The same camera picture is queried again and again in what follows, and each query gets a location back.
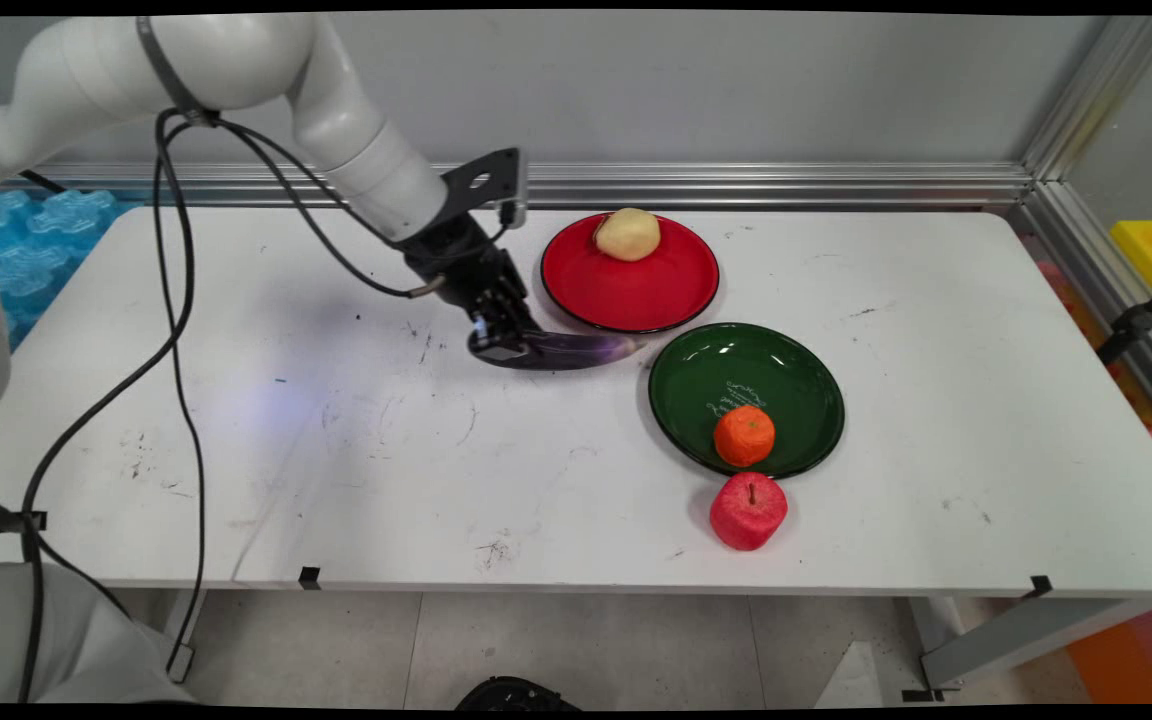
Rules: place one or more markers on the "yellow toy potato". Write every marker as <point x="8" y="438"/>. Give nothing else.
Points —
<point x="628" y="236"/>

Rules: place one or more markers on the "grey table leg with foot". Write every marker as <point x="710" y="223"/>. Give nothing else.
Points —
<point x="1016" y="635"/>

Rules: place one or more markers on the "grey slim table leg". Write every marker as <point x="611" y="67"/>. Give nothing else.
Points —
<point x="186" y="630"/>

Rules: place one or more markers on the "horizontal aluminium frame rail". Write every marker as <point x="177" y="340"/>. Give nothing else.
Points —
<point x="786" y="185"/>

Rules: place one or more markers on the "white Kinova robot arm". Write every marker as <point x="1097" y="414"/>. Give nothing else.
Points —
<point x="186" y="60"/>

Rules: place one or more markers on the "orange box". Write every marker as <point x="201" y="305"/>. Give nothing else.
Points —
<point x="1136" y="655"/>

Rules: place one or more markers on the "purple toy eggplant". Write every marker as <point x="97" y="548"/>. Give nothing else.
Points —
<point x="576" y="350"/>

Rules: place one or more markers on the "black tape marker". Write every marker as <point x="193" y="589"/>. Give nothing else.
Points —
<point x="309" y="577"/>
<point x="1041" y="586"/>

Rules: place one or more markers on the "blue foam padding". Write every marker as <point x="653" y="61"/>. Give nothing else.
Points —
<point x="31" y="245"/>

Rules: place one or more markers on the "dark green round plate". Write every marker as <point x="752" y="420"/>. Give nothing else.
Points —
<point x="736" y="370"/>

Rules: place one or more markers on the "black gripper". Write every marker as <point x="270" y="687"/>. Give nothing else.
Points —
<point x="466" y="265"/>

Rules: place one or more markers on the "upright aluminium frame post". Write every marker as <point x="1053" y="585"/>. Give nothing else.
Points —
<point x="1096" y="95"/>

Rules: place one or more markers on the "black round floor object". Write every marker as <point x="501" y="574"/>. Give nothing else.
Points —
<point x="516" y="695"/>

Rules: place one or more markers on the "red round plate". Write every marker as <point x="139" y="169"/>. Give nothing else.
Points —
<point x="626" y="295"/>

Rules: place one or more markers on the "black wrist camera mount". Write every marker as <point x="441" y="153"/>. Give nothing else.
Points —
<point x="486" y="180"/>

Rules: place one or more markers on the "black stand rod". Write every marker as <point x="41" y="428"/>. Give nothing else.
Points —
<point x="1136" y="322"/>

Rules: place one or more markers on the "side aluminium frame rail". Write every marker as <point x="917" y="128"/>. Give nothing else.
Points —
<point x="1116" y="290"/>

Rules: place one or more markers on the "orange toy tangerine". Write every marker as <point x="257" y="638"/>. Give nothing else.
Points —
<point x="744" y="437"/>

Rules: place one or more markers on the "red toy apple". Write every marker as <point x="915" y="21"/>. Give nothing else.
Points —
<point x="748" y="512"/>

